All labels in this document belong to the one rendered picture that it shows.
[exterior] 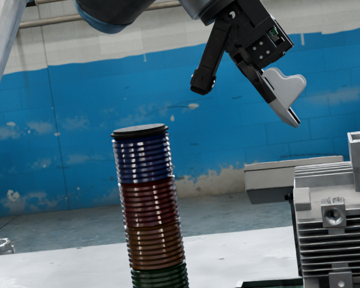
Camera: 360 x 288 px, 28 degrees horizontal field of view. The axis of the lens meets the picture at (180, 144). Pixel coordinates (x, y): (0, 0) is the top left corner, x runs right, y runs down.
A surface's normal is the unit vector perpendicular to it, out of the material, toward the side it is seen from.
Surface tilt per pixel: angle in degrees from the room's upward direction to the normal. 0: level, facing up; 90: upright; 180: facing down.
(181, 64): 90
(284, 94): 84
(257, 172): 57
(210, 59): 89
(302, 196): 45
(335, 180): 88
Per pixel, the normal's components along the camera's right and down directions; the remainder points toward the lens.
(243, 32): -0.21, 0.14
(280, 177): -0.25, -0.42
